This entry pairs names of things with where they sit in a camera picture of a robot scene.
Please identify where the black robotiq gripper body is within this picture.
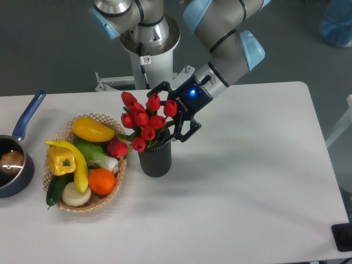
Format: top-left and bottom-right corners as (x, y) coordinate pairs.
(166, 78), (213, 120)

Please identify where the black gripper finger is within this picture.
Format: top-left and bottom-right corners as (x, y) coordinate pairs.
(169, 111), (201, 142)
(146, 81), (173, 98)

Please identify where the red tulip bouquet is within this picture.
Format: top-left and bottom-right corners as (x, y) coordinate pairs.
(111, 92), (177, 159)

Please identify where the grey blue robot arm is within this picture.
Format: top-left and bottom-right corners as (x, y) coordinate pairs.
(89, 1), (267, 141)

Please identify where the dark ribbed vase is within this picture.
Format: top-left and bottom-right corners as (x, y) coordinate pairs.
(138, 141), (172, 177)

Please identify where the dark red radish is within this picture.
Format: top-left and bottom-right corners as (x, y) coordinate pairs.
(106, 136), (120, 157)

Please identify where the yellow mango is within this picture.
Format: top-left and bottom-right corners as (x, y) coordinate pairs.
(72, 117), (114, 142)

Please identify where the green lettuce bok choy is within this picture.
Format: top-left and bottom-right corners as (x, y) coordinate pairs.
(74, 138), (119, 174)

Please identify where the orange fruit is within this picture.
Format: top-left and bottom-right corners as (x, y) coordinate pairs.
(89, 168), (116, 195)

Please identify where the woven wicker basket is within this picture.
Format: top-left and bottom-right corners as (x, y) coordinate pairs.
(43, 113), (127, 212)

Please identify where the yellow curved squash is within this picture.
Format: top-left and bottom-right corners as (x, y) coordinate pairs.
(45, 140), (89, 193)

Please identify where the yellow bell pepper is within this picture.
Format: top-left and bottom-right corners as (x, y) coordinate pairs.
(47, 147), (76, 176)

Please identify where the white round onion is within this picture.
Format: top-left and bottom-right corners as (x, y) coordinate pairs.
(62, 181), (91, 207)

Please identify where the green cucumber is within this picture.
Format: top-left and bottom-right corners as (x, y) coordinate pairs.
(46, 174), (73, 210)

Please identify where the blue translucent container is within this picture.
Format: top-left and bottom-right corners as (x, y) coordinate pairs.
(318, 0), (351, 47)

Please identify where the blue saucepan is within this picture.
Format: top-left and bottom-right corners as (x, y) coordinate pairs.
(1, 90), (46, 198)

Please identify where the brown food in pan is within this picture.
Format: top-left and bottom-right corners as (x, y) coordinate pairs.
(1, 151), (24, 174)

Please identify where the black device at table edge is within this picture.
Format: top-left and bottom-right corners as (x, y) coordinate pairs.
(331, 223), (351, 252)

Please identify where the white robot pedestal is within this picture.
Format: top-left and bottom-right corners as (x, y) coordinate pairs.
(94, 14), (196, 92)

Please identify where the black cable on pedestal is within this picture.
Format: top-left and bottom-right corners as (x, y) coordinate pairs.
(137, 42), (151, 90)

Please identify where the white frame at right edge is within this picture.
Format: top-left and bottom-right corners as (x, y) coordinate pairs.
(325, 95), (351, 148)

